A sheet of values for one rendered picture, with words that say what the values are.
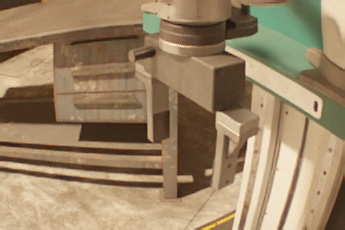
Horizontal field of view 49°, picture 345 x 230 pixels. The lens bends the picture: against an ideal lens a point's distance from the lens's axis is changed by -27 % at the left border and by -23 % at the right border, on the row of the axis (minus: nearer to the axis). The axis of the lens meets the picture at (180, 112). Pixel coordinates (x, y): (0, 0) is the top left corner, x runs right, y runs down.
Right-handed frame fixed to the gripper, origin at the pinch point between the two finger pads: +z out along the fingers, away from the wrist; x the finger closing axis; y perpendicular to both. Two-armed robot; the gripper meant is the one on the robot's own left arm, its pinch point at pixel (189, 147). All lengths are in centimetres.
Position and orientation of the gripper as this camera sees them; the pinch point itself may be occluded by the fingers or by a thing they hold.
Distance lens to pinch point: 60.6
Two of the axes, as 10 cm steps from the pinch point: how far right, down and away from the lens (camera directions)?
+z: -0.2, 8.8, 4.7
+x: 5.9, 3.9, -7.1
